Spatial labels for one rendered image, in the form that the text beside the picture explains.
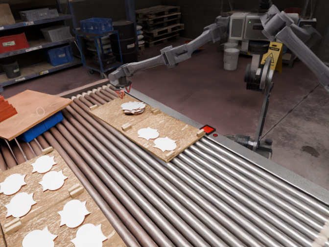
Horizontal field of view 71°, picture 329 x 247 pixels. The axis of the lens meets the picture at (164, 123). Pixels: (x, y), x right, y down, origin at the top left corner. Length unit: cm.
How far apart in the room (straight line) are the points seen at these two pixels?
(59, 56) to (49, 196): 469
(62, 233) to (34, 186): 34
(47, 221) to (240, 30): 152
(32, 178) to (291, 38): 140
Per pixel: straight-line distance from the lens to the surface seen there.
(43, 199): 127
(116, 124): 161
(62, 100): 184
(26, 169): 147
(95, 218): 110
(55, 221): 116
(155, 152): 133
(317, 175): 284
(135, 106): 168
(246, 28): 169
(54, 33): 561
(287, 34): 118
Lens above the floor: 180
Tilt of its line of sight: 34 degrees down
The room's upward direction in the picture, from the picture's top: 3 degrees counter-clockwise
